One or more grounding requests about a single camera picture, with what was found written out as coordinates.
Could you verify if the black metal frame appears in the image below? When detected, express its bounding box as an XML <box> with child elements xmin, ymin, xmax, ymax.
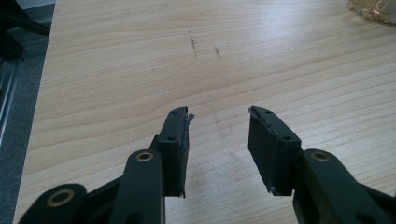
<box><xmin>0</xmin><ymin>0</ymin><xmax>51</xmax><ymax>62</ymax></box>

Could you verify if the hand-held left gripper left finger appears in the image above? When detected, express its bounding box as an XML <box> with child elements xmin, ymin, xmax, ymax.
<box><xmin>158</xmin><ymin>106</ymin><xmax>196</xmax><ymax>199</ymax></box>

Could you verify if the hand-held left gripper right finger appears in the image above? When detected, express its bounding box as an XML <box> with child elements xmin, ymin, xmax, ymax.
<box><xmin>247</xmin><ymin>105</ymin><xmax>303</xmax><ymax>197</ymax></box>

